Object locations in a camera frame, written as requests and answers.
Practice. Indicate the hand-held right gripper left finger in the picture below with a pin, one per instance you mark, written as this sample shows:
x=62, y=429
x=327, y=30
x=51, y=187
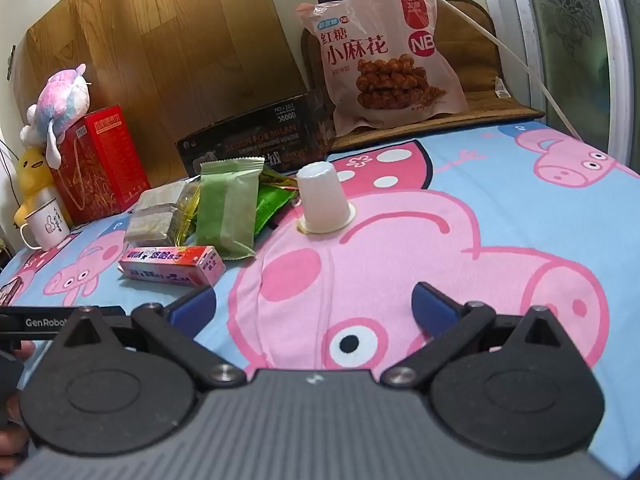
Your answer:
x=192, y=307

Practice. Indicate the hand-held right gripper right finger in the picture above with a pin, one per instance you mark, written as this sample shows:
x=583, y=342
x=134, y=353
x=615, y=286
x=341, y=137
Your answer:
x=434, y=307

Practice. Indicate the pale green snack packet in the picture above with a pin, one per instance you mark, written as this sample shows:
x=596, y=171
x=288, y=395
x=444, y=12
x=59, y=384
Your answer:
x=225, y=210

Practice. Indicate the black cardboard box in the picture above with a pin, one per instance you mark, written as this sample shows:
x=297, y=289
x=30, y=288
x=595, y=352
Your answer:
x=260, y=135

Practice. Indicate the person's left hand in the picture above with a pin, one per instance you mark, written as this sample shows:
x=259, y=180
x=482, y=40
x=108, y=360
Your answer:
x=12, y=445

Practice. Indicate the pink candy box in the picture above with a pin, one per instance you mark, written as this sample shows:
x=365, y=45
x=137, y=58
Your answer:
x=170, y=265

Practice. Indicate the white enamel mug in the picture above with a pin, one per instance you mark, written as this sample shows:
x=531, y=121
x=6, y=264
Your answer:
x=47, y=227

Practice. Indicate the clear packet of brown cakes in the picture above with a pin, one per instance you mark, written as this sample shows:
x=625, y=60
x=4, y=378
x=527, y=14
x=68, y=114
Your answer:
x=155, y=210

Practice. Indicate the printed pig blanket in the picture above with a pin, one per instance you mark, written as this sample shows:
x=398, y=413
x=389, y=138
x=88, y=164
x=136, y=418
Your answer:
x=500, y=220

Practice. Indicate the yellow plush toy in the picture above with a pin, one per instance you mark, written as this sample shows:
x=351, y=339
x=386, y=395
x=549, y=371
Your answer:
x=32, y=172

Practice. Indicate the white plastic cup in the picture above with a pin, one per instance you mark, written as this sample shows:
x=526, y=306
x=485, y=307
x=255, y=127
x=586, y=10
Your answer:
x=322, y=195

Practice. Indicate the red gift box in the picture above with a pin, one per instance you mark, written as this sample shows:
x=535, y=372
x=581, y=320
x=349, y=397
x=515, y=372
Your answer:
x=105, y=170

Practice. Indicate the pink and blue plush toy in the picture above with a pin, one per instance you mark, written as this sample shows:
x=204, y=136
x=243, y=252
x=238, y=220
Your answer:
x=62, y=100

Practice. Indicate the large pink snack bag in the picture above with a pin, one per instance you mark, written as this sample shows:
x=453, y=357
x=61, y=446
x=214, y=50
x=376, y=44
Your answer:
x=380, y=60

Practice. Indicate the wooden board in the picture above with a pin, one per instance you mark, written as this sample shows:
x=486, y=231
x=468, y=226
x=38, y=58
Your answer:
x=175, y=50

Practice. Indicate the frosted glass door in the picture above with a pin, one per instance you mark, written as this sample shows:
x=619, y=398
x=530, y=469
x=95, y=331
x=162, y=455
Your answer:
x=575, y=35

